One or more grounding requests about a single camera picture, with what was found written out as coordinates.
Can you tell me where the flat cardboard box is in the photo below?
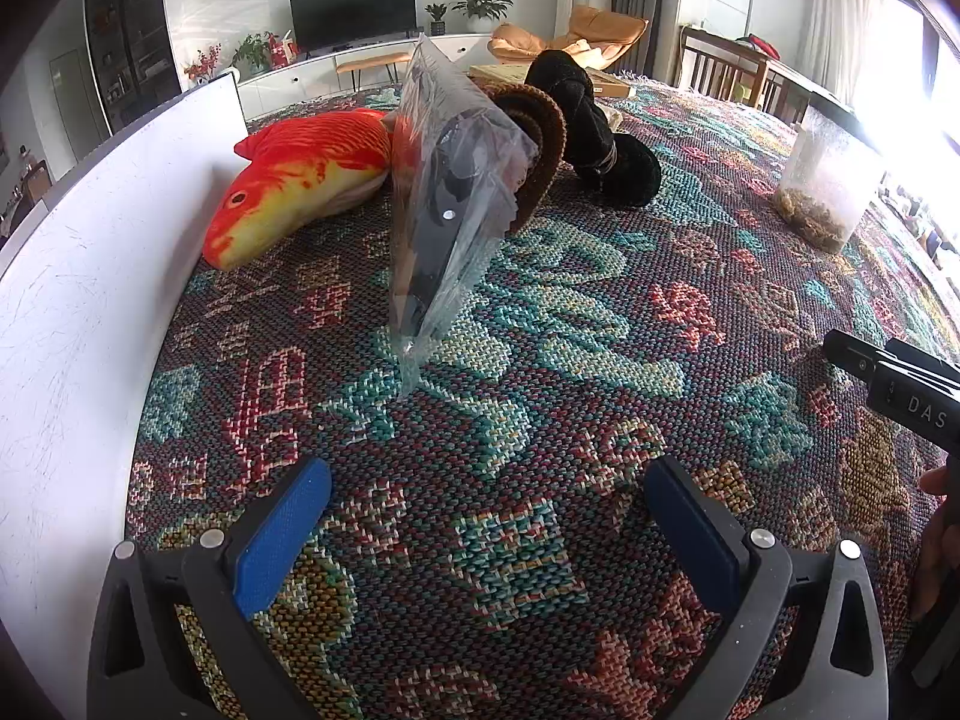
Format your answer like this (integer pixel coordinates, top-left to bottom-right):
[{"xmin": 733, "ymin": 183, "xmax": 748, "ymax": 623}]
[{"xmin": 469, "ymin": 64, "xmax": 638, "ymax": 98}]

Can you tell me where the black flat television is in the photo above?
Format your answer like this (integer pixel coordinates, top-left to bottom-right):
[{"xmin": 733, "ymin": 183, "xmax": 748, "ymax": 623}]
[{"xmin": 289, "ymin": 0, "xmax": 418, "ymax": 53}]

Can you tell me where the white sheer curtain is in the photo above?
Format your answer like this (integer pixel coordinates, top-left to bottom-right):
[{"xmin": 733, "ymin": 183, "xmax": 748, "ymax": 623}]
[{"xmin": 799, "ymin": 0, "xmax": 893, "ymax": 98}]

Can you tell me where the black fuzzy plush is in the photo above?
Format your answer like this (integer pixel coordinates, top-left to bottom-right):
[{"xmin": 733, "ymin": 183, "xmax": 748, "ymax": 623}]
[{"xmin": 523, "ymin": 50, "xmax": 662, "ymax": 209}]

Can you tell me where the bushy green potted plant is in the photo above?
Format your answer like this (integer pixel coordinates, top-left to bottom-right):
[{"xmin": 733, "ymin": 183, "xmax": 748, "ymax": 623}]
[{"xmin": 231, "ymin": 31, "xmax": 275, "ymax": 76}]

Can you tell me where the orange lounge chair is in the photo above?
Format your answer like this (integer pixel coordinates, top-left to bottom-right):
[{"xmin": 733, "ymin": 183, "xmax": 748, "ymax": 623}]
[{"xmin": 487, "ymin": 4, "xmax": 650, "ymax": 72}]

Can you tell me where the tall black glass cabinet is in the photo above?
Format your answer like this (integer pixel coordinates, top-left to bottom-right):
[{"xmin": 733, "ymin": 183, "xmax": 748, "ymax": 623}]
[{"xmin": 82, "ymin": 0, "xmax": 185, "ymax": 136}]

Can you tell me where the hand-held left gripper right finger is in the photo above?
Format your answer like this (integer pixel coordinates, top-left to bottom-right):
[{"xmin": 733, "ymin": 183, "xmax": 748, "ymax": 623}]
[{"xmin": 645, "ymin": 456, "xmax": 890, "ymax": 720}]

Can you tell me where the colourful woven patterned blanket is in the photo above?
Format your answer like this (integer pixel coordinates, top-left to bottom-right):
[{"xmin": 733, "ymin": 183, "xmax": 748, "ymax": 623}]
[{"xmin": 124, "ymin": 75, "xmax": 960, "ymax": 720}]

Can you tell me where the red flower arrangement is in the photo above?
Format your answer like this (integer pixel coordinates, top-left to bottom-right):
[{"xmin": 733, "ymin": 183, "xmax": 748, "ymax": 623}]
[{"xmin": 184, "ymin": 43, "xmax": 224, "ymax": 87}]

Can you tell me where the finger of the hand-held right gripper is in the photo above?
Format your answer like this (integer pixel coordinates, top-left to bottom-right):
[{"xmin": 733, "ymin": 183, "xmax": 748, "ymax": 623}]
[
  {"xmin": 823, "ymin": 330, "xmax": 897, "ymax": 391},
  {"xmin": 883, "ymin": 337, "xmax": 960, "ymax": 383}
]

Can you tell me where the brown knitted roll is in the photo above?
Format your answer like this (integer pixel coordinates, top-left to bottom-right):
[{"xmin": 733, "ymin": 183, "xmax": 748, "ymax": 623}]
[{"xmin": 480, "ymin": 84, "xmax": 567, "ymax": 233}]

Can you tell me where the white side panel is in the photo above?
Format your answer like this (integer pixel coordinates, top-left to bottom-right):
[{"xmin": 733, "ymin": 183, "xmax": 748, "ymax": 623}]
[{"xmin": 0, "ymin": 71, "xmax": 248, "ymax": 691}]

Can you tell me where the white television cabinet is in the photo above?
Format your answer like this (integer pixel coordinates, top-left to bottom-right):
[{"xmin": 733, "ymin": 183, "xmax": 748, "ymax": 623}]
[{"xmin": 225, "ymin": 34, "xmax": 526, "ymax": 117}]

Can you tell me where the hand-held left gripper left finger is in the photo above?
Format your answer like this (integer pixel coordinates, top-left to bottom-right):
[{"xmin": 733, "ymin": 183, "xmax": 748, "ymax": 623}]
[{"xmin": 88, "ymin": 456, "xmax": 333, "ymax": 720}]

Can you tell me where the person's right hand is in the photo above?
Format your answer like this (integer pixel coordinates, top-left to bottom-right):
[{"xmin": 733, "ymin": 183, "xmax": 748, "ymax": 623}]
[{"xmin": 911, "ymin": 465, "xmax": 960, "ymax": 623}]

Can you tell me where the wooden bench with metal legs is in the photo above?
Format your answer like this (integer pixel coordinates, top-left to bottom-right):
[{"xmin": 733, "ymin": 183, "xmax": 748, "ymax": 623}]
[{"xmin": 335, "ymin": 50, "xmax": 410, "ymax": 91}]

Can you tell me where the clear jar with black lid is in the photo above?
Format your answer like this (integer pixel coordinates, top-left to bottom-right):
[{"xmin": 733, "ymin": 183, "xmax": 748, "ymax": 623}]
[{"xmin": 775, "ymin": 90, "xmax": 890, "ymax": 254}]

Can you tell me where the clear plastic bag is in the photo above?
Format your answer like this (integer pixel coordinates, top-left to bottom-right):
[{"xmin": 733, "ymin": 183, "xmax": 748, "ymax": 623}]
[{"xmin": 386, "ymin": 34, "xmax": 542, "ymax": 398}]

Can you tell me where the red yellow fish plush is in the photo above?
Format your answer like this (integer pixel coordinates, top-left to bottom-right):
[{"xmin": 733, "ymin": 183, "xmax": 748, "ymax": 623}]
[{"xmin": 204, "ymin": 109, "xmax": 395, "ymax": 269}]

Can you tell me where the large green potted plant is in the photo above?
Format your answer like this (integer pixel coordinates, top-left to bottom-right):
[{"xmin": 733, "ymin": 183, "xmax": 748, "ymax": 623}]
[{"xmin": 450, "ymin": 0, "xmax": 515, "ymax": 35}]

